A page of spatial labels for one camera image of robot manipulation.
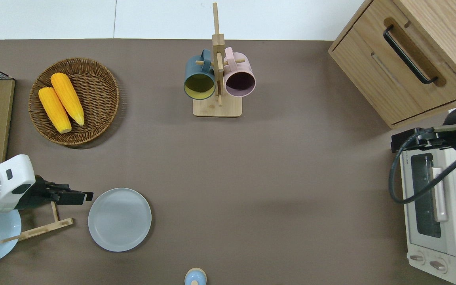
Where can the brown wicker basket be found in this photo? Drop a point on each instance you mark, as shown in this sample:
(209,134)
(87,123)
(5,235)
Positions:
(97,95)

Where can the wooden plate rack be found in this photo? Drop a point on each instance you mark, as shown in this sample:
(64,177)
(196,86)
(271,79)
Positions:
(42,228)

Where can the blue call bell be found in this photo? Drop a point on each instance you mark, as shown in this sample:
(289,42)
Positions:
(195,277)

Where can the wooden drawer cabinet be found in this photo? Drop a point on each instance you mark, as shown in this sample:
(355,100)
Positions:
(370,71)

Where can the wooden mug tree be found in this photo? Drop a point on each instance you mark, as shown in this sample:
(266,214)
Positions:
(217,109)

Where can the dark teal mug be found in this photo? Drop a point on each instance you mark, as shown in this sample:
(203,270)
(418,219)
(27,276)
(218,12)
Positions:
(198,85)

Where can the gray plate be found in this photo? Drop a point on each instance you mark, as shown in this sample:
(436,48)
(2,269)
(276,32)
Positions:
(119,219)

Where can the pink mug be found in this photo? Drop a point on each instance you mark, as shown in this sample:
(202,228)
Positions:
(240,81)

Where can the yellow corn cob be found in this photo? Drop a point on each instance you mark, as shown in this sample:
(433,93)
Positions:
(67,99)
(54,111)

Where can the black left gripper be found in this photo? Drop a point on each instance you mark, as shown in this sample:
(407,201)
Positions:
(40,196)

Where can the brown table mat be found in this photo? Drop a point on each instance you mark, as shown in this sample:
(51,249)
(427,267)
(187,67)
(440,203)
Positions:
(251,178)

